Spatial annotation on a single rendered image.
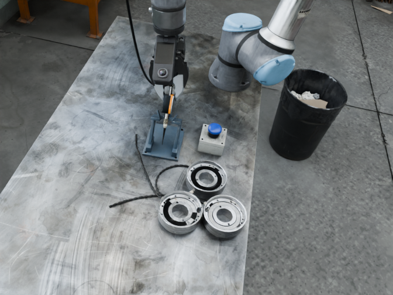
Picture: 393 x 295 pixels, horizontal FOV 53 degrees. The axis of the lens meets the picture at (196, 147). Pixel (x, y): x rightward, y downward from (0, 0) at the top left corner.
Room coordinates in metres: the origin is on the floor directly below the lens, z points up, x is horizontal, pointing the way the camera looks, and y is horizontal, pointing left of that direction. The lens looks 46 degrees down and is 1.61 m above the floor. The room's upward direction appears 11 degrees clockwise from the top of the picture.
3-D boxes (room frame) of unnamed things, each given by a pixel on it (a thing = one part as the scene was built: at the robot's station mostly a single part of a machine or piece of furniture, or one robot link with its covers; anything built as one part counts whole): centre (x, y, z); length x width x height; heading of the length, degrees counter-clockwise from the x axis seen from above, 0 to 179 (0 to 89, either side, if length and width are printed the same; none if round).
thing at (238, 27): (1.13, -0.07, 0.97); 0.13 x 0.12 x 0.14; 40
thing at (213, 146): (0.80, -0.04, 0.82); 0.08 x 0.07 x 0.05; 178
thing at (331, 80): (1.72, -0.55, 0.21); 0.34 x 0.34 x 0.43
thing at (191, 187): (0.65, -0.04, 0.82); 0.10 x 0.10 x 0.04
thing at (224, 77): (1.14, -0.07, 0.85); 0.15 x 0.15 x 0.10
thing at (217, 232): (0.55, -0.10, 0.82); 0.10 x 0.10 x 0.04
